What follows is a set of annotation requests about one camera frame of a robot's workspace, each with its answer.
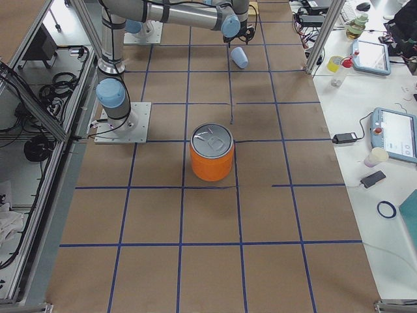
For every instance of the light blue plastic cup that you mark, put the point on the light blue plastic cup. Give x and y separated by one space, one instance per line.
239 57

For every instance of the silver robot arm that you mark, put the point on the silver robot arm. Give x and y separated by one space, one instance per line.
228 17

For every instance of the white paper cup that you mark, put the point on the white paper cup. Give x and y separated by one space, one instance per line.
376 156

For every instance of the orange cylindrical can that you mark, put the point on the orange cylindrical can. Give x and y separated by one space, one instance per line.
211 151

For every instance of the black power adapter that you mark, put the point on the black power adapter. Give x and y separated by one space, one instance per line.
343 138

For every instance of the yellow tape roll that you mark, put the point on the yellow tape roll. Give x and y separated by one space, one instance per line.
333 63

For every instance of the black smartphone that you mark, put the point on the black smartphone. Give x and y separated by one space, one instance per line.
372 179

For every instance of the upper teach pendant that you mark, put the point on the upper teach pendant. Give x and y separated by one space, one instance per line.
371 57

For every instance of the teach pendant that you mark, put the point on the teach pendant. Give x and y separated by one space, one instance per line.
371 57
395 132

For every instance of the lower teach pendant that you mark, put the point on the lower teach pendant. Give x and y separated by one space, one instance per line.
395 132

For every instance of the green glass jar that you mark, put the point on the green glass jar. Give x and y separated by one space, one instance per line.
356 27

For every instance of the teal box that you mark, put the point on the teal box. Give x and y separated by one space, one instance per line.
408 210

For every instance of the white crumpled cloth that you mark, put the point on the white crumpled cloth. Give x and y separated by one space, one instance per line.
11 221

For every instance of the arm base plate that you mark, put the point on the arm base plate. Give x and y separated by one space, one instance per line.
134 130
142 33

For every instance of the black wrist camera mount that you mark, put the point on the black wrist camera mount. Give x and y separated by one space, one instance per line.
247 34

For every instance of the aluminium frame post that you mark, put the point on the aluminium frame post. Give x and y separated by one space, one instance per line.
327 27

